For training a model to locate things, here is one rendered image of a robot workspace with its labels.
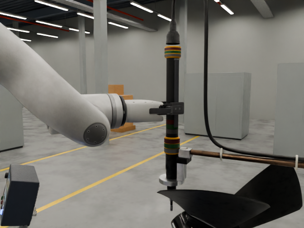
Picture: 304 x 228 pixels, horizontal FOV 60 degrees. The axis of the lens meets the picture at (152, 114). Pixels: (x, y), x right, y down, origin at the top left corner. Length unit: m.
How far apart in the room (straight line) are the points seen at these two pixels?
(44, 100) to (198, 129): 7.94
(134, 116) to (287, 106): 5.65
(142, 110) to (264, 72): 12.37
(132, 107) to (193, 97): 7.72
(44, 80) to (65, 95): 0.05
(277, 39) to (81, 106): 12.63
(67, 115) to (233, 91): 7.52
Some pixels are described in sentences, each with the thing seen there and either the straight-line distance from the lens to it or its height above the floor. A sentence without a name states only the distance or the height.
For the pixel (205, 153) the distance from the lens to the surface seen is 0.70.
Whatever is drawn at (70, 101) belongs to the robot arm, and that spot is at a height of 1.61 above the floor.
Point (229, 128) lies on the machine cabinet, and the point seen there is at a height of 0.33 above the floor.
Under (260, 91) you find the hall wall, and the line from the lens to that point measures 12.93.
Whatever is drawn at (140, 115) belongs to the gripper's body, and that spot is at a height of 1.57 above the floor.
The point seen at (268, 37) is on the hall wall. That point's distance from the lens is 13.05.
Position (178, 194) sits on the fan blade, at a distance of 0.59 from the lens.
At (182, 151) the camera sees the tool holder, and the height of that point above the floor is 1.47.
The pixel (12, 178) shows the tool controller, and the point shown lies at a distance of 1.25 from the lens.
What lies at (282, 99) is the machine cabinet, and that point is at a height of 1.30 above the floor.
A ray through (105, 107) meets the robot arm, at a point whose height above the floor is 1.59.
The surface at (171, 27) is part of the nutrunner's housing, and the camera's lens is 0.71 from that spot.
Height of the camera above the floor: 1.64
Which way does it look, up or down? 7 degrees down
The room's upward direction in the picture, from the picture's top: straight up
